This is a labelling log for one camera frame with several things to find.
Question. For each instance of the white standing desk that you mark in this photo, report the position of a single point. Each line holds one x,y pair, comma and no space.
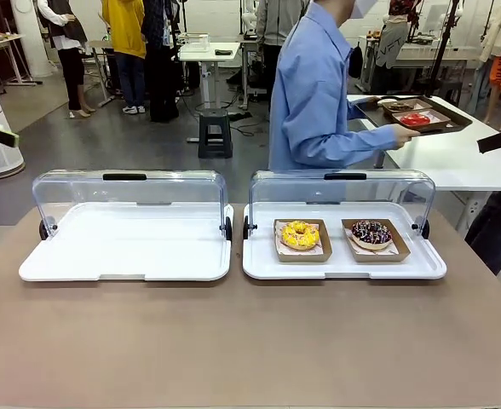
210,53

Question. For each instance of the dark brown serving tray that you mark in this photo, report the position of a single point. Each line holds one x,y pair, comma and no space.
376,114

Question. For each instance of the yellow sprinkled donut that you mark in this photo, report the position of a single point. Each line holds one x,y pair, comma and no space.
300,235

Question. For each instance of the black hanging bag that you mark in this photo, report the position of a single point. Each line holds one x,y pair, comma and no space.
355,61

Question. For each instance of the red floral garment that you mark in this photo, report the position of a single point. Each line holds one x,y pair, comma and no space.
404,10

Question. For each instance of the white side table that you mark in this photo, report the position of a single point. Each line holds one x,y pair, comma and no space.
438,157

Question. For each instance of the person in dark clothes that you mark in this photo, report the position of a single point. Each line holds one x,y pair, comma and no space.
161,64

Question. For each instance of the long grey background workbench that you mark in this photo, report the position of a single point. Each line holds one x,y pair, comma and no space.
421,54

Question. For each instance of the white display tray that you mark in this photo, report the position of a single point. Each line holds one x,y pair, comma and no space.
340,267
127,247

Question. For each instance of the person in white shirt vest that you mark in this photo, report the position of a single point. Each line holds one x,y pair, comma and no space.
69,51

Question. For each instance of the mannequin with orange shirt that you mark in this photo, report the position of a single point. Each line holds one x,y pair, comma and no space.
499,68

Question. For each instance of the black stand pole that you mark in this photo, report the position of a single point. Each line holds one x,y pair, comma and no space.
442,47

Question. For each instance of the person's left forearm blue sleeve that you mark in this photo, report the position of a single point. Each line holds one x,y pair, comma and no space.
357,110

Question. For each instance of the cardboard tray of red donut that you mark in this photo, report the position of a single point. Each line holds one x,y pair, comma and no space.
440,117

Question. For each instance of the clear plastic box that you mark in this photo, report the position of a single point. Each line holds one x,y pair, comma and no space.
194,40

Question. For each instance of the person in grey sweater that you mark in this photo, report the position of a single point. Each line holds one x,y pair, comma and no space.
276,21

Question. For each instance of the red glazed donut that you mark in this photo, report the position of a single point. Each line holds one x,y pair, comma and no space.
416,119

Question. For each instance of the purple drizzled donut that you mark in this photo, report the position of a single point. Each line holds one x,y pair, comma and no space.
372,234

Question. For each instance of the person in blue shirt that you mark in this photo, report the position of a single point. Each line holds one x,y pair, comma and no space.
301,98

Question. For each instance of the clear plastic display lid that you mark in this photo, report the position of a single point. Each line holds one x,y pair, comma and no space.
84,191
382,191

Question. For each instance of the cardboard tray of chocolate donut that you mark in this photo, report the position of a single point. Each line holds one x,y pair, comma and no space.
393,111

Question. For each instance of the person's right hand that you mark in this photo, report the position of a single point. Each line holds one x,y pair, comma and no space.
406,138

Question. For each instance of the cardboard tray of purple donut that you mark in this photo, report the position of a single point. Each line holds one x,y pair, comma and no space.
380,255

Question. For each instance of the person's right forearm blue sleeve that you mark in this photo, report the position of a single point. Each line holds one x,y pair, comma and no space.
353,147

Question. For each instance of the person in yellow hoodie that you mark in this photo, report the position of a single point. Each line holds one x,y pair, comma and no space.
124,30

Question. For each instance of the grey plastic step stool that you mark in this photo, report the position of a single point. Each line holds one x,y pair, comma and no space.
214,132

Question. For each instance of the chocolate sprinkled donut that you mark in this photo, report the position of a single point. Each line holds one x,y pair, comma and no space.
400,105

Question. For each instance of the cardboard tray of yellow donut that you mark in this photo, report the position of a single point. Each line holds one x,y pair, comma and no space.
303,257

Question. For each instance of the person's left hand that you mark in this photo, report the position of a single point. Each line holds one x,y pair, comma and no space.
372,102

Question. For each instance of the white round column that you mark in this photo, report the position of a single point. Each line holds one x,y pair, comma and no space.
29,42

